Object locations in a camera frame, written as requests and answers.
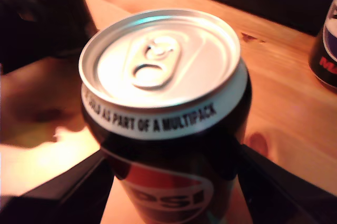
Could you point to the black Pepsi Max can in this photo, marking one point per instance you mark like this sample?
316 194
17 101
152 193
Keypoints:
329 37
163 76

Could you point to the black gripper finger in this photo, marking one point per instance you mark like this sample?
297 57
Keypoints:
58 203
284 197

